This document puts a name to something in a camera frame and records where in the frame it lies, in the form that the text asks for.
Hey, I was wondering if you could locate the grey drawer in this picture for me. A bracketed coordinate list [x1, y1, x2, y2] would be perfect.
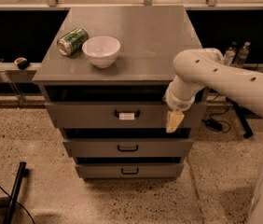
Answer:
[44, 100, 208, 130]
[63, 138, 193, 158]
[76, 163, 184, 179]

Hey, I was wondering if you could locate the small black yellow object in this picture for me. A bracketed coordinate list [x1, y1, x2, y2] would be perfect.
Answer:
[14, 57, 30, 70]

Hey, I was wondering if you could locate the clear water bottle left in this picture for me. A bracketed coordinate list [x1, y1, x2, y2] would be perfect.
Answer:
[224, 41, 238, 66]

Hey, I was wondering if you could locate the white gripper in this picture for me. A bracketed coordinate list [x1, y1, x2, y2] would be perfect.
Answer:
[164, 85, 195, 133]

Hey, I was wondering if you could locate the grey drawer cabinet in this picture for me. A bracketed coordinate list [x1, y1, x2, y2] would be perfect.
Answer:
[32, 5, 218, 181]

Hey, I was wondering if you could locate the grey top drawer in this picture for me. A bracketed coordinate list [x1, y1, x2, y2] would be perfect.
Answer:
[44, 100, 208, 130]

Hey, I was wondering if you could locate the clear water bottle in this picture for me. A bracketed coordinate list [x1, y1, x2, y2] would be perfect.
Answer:
[224, 41, 238, 66]
[233, 41, 251, 67]

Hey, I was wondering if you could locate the black power adapter cable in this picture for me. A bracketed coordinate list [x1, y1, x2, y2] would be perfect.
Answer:
[201, 102, 232, 134]

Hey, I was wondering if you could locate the black stand right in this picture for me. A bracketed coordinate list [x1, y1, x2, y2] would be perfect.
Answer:
[227, 98, 254, 139]

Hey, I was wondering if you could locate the clear water bottle right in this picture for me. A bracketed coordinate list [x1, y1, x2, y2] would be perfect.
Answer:
[233, 41, 251, 67]

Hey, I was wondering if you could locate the white ceramic bowl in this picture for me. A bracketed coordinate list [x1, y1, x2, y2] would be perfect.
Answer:
[82, 36, 121, 68]

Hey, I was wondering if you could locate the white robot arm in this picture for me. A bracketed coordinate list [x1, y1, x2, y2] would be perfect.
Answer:
[165, 49, 263, 224]

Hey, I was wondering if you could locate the black tripod leg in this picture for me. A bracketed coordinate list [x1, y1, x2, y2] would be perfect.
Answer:
[3, 161, 29, 224]

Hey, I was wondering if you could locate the grey middle drawer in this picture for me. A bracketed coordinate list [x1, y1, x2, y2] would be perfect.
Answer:
[63, 138, 193, 158]

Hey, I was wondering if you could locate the grey bottom drawer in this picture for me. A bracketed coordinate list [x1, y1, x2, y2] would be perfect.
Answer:
[76, 163, 184, 179]

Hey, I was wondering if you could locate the green soda can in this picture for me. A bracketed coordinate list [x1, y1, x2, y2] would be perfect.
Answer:
[57, 28, 89, 56]

